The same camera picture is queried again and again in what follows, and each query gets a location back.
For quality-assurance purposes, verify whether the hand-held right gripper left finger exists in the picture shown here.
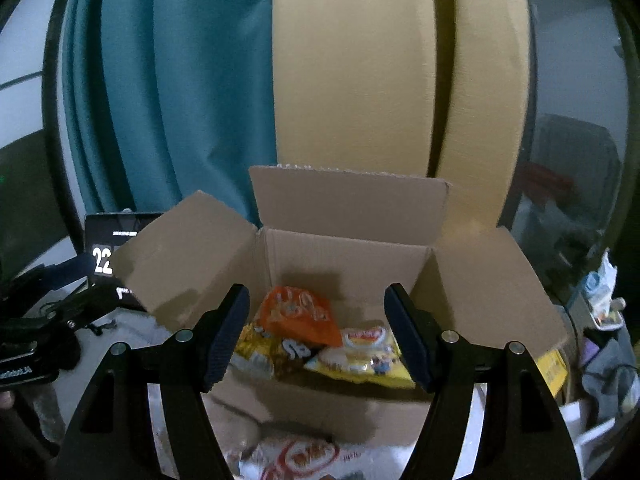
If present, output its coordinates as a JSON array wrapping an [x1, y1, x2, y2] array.
[[52, 284, 251, 480]]

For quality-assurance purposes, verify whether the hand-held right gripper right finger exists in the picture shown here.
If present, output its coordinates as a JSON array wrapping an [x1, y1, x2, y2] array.
[[384, 283, 586, 480]]

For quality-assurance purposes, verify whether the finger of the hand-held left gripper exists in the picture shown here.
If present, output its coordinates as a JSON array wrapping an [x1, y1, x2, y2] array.
[[20, 252, 98, 291], [47, 282, 132, 333]]

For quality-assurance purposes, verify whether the yellow chips packet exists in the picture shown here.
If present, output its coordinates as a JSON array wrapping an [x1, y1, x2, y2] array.
[[305, 325, 416, 388]]

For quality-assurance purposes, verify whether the brown snack packet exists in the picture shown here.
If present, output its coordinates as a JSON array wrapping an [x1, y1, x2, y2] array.
[[272, 335, 321, 381]]

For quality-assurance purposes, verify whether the orange snack packet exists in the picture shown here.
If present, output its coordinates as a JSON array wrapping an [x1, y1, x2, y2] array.
[[257, 285, 343, 348]]

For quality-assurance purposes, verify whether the brown cardboard box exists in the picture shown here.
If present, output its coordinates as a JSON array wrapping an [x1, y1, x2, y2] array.
[[110, 165, 571, 448]]

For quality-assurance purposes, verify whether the white red snack packet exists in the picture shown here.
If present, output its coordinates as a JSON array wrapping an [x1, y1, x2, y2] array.
[[240, 435, 421, 480]]

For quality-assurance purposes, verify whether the black tablet clock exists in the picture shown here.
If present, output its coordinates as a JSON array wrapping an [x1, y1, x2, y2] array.
[[84, 212, 166, 311]]

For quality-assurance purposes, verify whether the small yellow packet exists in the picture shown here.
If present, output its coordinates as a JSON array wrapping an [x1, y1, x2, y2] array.
[[535, 347, 571, 396]]

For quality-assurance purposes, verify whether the white box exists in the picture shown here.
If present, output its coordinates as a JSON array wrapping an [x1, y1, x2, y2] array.
[[560, 400, 616, 461]]

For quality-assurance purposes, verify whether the white tissue pack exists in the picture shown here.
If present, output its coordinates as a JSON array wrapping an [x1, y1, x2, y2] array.
[[580, 250, 626, 331]]

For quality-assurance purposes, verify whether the grey cloth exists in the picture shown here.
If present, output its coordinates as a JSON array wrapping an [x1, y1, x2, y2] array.
[[580, 330, 640, 411]]

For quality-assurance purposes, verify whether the teal curtain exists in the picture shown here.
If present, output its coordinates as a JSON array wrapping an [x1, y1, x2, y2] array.
[[62, 0, 278, 226]]

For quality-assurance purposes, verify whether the yellow curtain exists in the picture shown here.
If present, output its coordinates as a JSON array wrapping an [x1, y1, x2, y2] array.
[[270, 0, 531, 241]]

